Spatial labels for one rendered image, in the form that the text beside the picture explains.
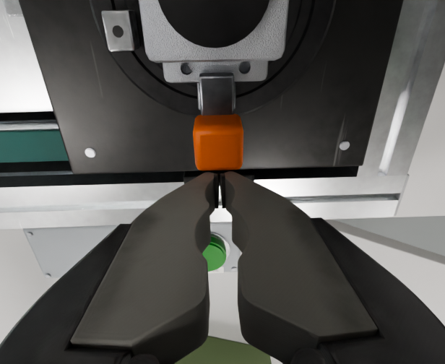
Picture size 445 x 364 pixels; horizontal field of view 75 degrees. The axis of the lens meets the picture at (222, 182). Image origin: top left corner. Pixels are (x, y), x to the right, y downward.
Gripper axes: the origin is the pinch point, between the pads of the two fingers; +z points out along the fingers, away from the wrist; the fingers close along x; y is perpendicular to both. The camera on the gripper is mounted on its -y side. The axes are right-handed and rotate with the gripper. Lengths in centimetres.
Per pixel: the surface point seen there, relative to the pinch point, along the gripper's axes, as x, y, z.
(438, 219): 113, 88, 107
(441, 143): 27.0, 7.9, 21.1
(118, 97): -7.0, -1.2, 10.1
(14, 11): -12.6, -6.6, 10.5
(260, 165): 3.4, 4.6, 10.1
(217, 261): -0.4, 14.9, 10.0
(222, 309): 0.0, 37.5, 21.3
